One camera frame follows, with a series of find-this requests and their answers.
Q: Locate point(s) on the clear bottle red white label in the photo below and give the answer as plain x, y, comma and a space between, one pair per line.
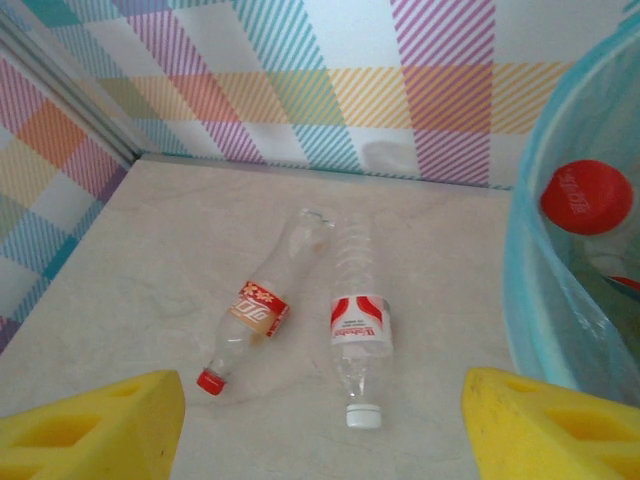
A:
357, 320

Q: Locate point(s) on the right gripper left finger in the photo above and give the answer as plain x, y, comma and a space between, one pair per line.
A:
145, 425

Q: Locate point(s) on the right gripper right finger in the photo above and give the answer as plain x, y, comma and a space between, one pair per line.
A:
500, 425

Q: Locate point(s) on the clear bottle red beige label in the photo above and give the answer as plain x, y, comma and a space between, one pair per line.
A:
260, 310

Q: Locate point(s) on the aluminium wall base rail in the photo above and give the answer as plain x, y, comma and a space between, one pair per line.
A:
300, 170

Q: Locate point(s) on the white bin with blue liner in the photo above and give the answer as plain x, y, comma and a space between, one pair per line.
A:
530, 250

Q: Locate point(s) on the aluminium corner post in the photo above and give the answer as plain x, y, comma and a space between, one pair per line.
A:
50, 75

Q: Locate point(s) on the clear cola bottle red label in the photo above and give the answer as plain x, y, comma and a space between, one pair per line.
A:
585, 197

